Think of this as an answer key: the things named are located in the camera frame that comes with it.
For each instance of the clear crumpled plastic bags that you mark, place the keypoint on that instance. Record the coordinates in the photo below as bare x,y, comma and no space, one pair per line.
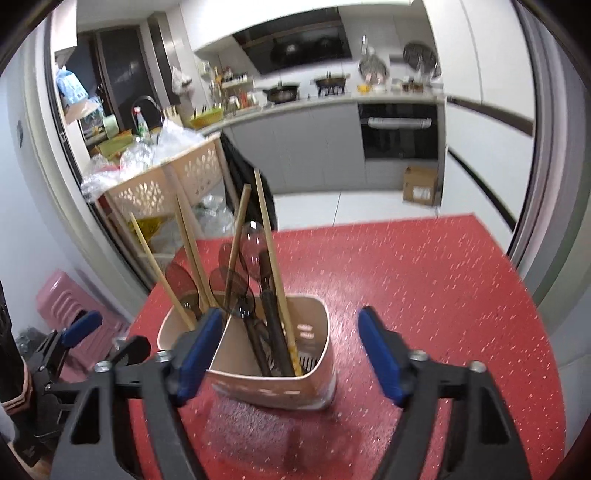
115,173

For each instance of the grey fluffy object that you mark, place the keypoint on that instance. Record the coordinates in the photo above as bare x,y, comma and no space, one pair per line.
30,337

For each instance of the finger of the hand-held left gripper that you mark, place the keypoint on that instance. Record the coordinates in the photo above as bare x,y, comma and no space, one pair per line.
83,325
134,350

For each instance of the black wok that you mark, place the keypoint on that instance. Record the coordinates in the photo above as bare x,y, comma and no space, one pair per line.
281,93

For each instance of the dark cooking pot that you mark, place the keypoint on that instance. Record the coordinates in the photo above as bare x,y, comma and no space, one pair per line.
330,83

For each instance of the yellow oil bottle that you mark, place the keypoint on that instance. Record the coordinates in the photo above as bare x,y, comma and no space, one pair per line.
150,228

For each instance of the white perforated basket cart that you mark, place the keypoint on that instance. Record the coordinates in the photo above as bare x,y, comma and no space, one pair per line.
184,170

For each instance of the round steel steamer tray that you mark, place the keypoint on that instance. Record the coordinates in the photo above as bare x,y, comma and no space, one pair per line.
373,68

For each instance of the black range hood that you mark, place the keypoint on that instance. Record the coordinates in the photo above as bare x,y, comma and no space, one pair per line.
295,46

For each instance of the green plastic basin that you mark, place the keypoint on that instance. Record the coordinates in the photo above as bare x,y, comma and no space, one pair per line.
113,145

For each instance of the grey kitchen base cabinets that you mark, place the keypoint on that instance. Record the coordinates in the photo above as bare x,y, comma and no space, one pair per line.
314,147

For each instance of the cardboard box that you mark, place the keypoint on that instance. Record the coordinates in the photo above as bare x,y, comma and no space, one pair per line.
420,184

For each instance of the dark wall switch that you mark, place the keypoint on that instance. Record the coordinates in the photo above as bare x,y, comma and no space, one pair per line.
20,134

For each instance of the blue patterned pack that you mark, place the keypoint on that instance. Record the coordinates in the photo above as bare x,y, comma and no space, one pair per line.
70,85

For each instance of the white plastic bag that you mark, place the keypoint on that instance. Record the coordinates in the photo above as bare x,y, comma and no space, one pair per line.
178,138

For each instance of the pink plastic stool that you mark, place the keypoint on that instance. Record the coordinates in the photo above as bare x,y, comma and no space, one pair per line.
69,295

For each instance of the white hanging bag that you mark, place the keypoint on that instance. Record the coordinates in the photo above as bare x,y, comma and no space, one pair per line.
181,79

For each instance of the black hanging bag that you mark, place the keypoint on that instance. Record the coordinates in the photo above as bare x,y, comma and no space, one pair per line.
244,180

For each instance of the green plastic basket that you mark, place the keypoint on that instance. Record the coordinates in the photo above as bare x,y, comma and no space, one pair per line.
207,120

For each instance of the black kitchen faucet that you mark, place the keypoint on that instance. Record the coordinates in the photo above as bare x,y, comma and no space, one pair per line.
150,99

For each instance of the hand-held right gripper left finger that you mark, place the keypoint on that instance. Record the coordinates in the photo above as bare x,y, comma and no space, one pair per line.
198,355

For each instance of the spray bottle red top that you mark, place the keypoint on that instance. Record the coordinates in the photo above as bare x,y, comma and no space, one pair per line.
141,122

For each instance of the beige plastic utensil holder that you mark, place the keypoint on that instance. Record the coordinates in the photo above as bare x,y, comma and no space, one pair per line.
286,387

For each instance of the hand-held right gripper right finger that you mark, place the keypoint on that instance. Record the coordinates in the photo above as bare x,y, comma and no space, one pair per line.
381,350

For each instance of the spice rack with bottles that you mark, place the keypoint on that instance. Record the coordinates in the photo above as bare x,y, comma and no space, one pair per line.
231,90

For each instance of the black built-in oven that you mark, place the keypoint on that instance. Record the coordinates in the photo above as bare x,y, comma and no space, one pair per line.
399,138

